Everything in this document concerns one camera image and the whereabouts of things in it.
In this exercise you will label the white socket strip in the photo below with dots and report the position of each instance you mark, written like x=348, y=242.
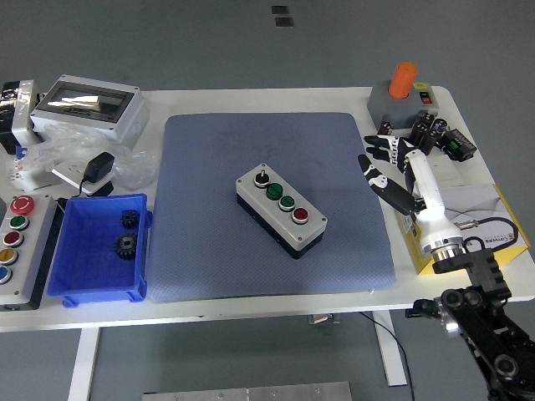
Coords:
x=69, y=171

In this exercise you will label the white blue circuit breaker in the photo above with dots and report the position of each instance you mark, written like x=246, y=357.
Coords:
x=18, y=175

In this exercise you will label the yellow white carton box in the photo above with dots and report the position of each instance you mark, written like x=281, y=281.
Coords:
x=480, y=200

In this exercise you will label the dark floor plate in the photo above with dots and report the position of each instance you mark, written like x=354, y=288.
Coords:
x=284, y=21
x=279, y=10

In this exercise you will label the clear plastic bag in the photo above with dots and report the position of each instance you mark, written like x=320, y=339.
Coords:
x=134, y=167

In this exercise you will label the grey four-button control box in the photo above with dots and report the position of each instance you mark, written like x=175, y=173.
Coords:
x=251, y=190

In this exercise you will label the grey enclosure with clear window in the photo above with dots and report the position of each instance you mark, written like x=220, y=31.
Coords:
x=125, y=121

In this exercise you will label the grey base block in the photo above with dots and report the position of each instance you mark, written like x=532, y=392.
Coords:
x=388, y=108

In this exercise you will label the black red rocker switch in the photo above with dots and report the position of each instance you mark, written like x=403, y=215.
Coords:
x=424, y=95

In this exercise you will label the grey metal plate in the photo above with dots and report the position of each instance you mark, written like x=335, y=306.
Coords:
x=251, y=392

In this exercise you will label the metal bracket under table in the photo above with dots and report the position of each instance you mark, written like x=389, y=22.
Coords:
x=322, y=319

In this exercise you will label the black module with green terminal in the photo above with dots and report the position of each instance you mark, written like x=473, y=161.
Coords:
x=460, y=144

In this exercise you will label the black power adapter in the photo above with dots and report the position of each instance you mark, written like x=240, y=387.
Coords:
x=99, y=167

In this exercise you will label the silver black device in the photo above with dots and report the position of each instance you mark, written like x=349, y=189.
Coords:
x=21, y=108

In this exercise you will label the blue plastic bin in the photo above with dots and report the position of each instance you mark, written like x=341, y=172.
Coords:
x=83, y=250

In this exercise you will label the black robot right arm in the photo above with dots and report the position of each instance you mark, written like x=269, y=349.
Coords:
x=485, y=267

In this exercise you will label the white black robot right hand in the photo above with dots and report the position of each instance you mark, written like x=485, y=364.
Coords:
x=426, y=196

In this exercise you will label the white table leg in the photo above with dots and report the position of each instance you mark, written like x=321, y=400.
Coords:
x=390, y=355
x=83, y=363

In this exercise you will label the grey-blue table mat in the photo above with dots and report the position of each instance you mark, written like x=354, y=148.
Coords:
x=200, y=167

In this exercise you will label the orange cylinder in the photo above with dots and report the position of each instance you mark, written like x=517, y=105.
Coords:
x=402, y=79

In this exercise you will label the grey five-button control box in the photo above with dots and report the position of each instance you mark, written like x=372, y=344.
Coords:
x=33, y=250

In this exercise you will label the small black bevel gear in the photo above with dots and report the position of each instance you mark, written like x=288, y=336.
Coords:
x=130, y=219

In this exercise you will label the large black bevel gear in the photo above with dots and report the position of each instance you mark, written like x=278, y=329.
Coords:
x=125, y=246

